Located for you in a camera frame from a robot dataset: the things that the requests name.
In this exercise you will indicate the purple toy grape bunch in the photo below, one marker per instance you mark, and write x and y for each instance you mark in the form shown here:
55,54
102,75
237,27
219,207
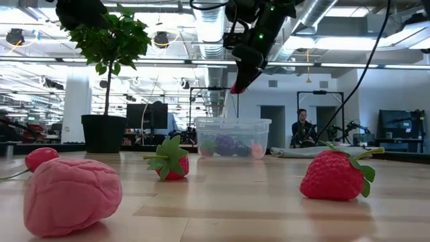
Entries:
225,144

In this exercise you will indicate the small pink toy fruit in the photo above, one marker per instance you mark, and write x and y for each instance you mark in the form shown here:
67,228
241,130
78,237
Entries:
257,152

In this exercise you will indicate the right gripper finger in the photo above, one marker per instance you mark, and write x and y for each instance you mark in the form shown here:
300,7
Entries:
239,79
252,75

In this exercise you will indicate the pink wrinkled toy fruit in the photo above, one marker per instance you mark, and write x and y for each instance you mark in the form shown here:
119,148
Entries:
70,198

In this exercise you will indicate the black metal frame stand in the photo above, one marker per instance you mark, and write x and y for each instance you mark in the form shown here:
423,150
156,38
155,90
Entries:
208,88
319,92

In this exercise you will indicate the person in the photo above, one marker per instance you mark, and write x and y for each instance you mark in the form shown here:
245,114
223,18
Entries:
302,129
172,124

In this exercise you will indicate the black background monitor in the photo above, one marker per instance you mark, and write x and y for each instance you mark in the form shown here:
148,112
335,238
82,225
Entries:
144,116

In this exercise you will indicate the grey folded cloth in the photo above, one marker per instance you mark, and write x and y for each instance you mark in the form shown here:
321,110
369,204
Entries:
302,152

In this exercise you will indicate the green potted plant black pot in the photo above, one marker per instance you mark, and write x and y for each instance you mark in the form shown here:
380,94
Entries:
104,134

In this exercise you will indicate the black ceiling-mounted device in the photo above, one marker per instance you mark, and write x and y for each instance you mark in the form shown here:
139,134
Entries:
161,39
15,36

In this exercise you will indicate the black cabinet with screen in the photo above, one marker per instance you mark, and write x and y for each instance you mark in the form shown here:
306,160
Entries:
399,126

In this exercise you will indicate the small black background robot arm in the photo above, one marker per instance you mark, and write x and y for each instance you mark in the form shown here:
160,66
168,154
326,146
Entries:
352,127

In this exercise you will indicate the clear plastic tupperware container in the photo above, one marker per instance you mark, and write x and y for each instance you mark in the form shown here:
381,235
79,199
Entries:
235,126

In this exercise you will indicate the red toy cherry with stem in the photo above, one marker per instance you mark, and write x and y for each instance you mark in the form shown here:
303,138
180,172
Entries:
40,157

